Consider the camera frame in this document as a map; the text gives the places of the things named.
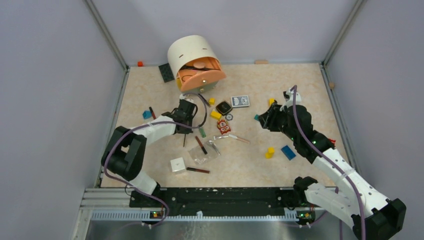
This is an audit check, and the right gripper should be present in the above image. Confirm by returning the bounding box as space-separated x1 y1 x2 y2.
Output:
257 103 299 142

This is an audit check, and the black makeup brush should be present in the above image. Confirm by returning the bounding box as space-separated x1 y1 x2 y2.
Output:
180 65 216 71

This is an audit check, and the pink makeup sponge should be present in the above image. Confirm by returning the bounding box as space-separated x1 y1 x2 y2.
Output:
193 61 206 69

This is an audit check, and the white round drawer organizer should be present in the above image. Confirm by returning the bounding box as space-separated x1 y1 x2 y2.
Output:
167 35 227 94

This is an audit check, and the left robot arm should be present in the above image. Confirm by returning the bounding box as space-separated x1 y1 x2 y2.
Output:
101 97 199 207

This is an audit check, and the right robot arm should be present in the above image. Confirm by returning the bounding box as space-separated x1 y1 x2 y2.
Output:
258 86 407 240

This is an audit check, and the black eyeliner pen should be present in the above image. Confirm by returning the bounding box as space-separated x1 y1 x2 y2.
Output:
198 94 211 108

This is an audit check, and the green tube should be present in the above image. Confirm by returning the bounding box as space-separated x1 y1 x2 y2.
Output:
198 127 207 138

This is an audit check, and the small yellow block with cap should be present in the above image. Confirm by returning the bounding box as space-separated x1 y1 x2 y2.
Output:
208 97 216 106

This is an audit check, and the yellow cube block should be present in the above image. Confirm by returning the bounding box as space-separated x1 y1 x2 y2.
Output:
209 110 222 121

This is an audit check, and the blue lego brick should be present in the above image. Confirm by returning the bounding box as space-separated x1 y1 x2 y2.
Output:
281 145 296 161

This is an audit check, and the small blue cube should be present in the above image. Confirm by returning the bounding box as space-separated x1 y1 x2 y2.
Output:
142 110 152 120

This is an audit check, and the silver small tube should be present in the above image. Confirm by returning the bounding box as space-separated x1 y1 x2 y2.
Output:
213 135 229 141

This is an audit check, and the clear plastic wrapper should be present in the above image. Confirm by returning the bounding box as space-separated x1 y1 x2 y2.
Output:
188 141 221 165

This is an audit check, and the black square compact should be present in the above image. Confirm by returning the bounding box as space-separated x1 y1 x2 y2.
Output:
215 100 233 116

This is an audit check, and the brown lip gloss tube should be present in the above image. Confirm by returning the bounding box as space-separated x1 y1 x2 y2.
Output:
195 135 208 155

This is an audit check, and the black lego plate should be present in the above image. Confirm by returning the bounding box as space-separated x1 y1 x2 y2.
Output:
158 63 175 83

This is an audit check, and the blue playing card box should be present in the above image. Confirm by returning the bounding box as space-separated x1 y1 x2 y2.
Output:
230 95 250 109

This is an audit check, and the white cosmetic box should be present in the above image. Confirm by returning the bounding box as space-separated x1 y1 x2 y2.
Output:
170 157 187 174

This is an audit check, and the dark red lipstick tube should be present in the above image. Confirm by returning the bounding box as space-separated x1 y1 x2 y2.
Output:
186 167 211 174

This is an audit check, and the wooden block on ledge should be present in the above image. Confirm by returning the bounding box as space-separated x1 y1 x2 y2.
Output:
254 59 269 65

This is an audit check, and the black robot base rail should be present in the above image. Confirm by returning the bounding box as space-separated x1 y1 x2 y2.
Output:
129 187 317 221

